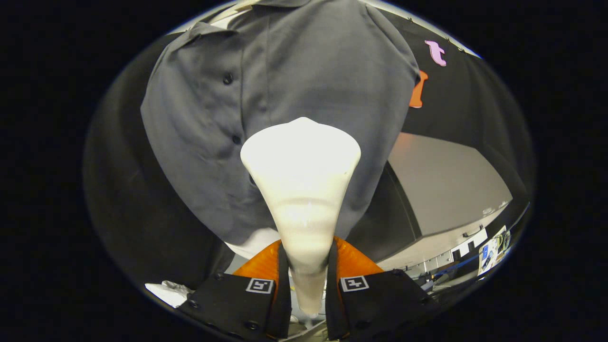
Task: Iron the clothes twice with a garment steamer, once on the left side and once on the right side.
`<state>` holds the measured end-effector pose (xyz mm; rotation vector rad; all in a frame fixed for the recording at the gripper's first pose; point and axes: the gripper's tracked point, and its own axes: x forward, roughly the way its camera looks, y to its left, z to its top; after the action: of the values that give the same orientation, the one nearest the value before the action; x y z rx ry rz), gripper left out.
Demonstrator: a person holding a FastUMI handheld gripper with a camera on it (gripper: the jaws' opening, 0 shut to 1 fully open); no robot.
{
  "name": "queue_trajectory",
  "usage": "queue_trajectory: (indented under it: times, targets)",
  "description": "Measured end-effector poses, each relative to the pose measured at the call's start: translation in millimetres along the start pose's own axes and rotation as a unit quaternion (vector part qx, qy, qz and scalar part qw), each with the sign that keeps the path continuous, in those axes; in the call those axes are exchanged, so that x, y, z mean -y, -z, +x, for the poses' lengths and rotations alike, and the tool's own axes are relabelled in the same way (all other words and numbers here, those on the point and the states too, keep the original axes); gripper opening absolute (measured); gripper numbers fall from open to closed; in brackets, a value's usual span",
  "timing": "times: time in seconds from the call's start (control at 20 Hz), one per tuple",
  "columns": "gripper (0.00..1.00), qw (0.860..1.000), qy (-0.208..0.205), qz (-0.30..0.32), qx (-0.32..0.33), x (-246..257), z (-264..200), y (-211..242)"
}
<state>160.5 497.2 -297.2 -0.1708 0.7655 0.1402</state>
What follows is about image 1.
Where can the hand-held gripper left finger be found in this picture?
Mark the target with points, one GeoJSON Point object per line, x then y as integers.
{"type": "Point", "coordinates": [284, 304]}

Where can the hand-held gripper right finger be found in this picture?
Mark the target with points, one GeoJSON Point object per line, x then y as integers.
{"type": "Point", "coordinates": [332, 308]}

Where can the white garment steamer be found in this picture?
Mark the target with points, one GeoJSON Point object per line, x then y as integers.
{"type": "Point", "coordinates": [301, 180]}

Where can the grey button shirt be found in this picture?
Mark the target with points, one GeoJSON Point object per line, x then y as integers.
{"type": "Point", "coordinates": [308, 71]}

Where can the white mannequin torso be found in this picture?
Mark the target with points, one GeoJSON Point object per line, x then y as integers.
{"type": "Point", "coordinates": [251, 242]}

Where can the crumpled white cloth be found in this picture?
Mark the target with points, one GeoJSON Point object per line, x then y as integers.
{"type": "Point", "coordinates": [168, 292]}

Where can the cluttered white desk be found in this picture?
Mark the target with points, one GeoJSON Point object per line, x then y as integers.
{"type": "Point", "coordinates": [491, 249]}

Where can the grey cabinet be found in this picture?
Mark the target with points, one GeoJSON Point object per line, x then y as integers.
{"type": "Point", "coordinates": [451, 180]}

